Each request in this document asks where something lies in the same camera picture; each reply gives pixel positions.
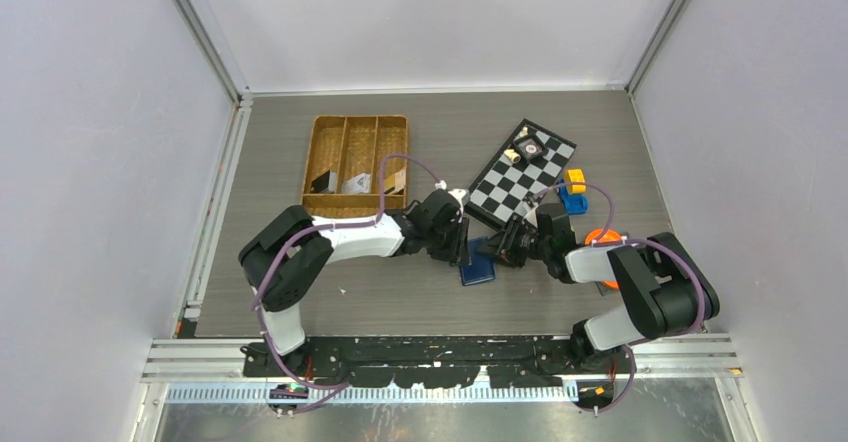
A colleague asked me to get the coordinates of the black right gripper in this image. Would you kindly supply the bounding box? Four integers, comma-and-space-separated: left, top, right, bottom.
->
475, 215, 551, 269

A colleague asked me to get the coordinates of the blue card holder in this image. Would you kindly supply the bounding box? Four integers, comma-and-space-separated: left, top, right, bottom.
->
459, 237, 496, 287

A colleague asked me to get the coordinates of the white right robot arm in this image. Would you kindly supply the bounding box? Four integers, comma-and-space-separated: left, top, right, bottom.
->
476, 203, 720, 373

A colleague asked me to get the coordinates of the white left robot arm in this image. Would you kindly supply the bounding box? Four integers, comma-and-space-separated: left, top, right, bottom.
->
238, 188, 469, 376

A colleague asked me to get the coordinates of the black credit card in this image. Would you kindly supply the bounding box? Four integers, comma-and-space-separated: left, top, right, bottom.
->
310, 170, 338, 194

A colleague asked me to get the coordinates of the blue yellow toy car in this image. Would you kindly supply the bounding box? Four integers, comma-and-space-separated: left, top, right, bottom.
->
556, 168, 589, 215

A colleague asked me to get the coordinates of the black white chessboard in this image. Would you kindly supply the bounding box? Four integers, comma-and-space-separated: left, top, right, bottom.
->
465, 119, 577, 230

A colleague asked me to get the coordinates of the woven bamboo cutlery tray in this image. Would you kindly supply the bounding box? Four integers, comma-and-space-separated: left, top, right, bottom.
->
300, 115, 409, 218

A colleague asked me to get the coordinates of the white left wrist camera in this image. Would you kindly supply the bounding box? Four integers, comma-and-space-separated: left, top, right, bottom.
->
447, 188, 469, 220

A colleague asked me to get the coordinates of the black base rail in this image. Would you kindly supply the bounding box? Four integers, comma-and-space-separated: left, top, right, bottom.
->
240, 335, 635, 389

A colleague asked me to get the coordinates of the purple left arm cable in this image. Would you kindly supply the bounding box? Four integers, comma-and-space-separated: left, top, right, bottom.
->
250, 154, 448, 414

